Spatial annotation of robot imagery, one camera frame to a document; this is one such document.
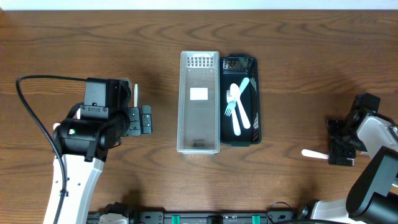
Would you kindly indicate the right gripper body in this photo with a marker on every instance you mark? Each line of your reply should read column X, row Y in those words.
column 337, row 140

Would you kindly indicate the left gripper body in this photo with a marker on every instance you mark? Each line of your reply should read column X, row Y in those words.
column 134, row 121

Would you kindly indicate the clear plastic basket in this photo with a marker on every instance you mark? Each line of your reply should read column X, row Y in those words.
column 198, row 129

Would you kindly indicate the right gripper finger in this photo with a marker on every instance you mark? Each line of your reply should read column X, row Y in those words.
column 347, row 160
column 334, row 156

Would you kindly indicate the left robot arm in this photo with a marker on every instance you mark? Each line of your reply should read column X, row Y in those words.
column 84, row 145

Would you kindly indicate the black plastic basket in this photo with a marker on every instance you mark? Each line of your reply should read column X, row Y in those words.
column 232, row 70

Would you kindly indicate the black mounting rail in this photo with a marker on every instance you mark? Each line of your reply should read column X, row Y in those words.
column 122, row 213

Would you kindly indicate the white plastic spoon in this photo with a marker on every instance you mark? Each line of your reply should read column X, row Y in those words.
column 236, row 93
column 78, row 114
column 55, row 125
column 136, row 88

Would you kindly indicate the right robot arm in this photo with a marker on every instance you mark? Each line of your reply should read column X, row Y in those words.
column 370, row 199

